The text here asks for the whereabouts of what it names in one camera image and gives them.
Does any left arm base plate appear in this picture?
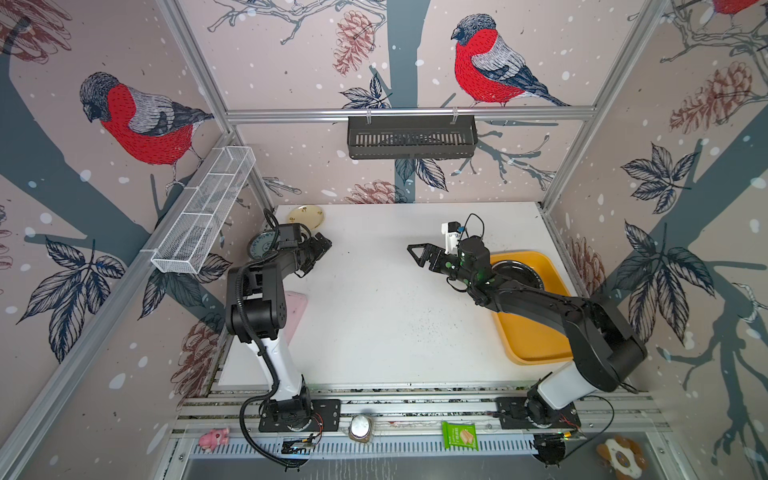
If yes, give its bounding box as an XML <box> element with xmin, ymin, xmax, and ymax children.
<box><xmin>258</xmin><ymin>399</ymin><xmax>341</xmax><ymax>433</ymax></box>

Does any green snack packet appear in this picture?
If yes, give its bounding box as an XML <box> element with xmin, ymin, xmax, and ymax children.
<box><xmin>441</xmin><ymin>421</ymin><xmax>479</xmax><ymax>451</ymax></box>

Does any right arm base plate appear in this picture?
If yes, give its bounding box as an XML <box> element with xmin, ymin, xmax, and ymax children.
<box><xmin>495</xmin><ymin>396</ymin><xmax>581</xmax><ymax>430</ymax></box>

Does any small glass jar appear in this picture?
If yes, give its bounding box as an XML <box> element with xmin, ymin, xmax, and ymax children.
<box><xmin>348</xmin><ymin>414</ymin><xmax>374</xmax><ymax>444</ymax></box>

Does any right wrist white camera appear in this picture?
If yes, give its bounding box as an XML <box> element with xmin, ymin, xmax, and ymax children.
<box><xmin>441</xmin><ymin>221</ymin><xmax>464</xmax><ymax>254</ymax></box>

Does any yellow plastic bin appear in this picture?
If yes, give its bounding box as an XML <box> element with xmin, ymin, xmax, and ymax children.
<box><xmin>491</xmin><ymin>251</ymin><xmax>573</xmax><ymax>366</ymax></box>

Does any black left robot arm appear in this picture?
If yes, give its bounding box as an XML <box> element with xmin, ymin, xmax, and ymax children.
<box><xmin>225</xmin><ymin>223</ymin><xmax>332</xmax><ymax>432</ymax></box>

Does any small teal patterned plate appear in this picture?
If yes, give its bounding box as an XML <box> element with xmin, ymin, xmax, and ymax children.
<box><xmin>247</xmin><ymin>230</ymin><xmax>279</xmax><ymax>261</ymax></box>

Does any white wire mesh shelf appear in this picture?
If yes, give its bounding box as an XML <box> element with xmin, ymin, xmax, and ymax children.
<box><xmin>151</xmin><ymin>146</ymin><xmax>255</xmax><ymax>274</ymax></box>

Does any brown white flower toy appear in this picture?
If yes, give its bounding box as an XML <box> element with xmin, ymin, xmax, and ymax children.
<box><xmin>596</xmin><ymin>435</ymin><xmax>649</xmax><ymax>480</ymax></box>

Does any pink rectangular tray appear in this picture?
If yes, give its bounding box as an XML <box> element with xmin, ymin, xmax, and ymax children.
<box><xmin>280</xmin><ymin>291</ymin><xmax>309</xmax><ymax>344</ymax></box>

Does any black small plate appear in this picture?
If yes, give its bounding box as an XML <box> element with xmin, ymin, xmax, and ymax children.
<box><xmin>492</xmin><ymin>260</ymin><xmax>544</xmax><ymax>290</ymax></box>

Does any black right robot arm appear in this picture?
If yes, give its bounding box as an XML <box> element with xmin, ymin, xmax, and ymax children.
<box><xmin>407</xmin><ymin>236</ymin><xmax>647</xmax><ymax>427</ymax></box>

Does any yellow small plate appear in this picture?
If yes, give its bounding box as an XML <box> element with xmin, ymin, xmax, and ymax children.
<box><xmin>286</xmin><ymin>205</ymin><xmax>325</xmax><ymax>231</ymax></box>

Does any pink pig toy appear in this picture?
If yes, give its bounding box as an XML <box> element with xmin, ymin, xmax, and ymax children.
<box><xmin>198</xmin><ymin>428</ymin><xmax>230</xmax><ymax>453</ymax></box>

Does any black hanging wire basket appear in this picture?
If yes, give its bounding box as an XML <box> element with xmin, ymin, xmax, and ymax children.
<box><xmin>347</xmin><ymin>115</ymin><xmax>478</xmax><ymax>160</ymax></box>

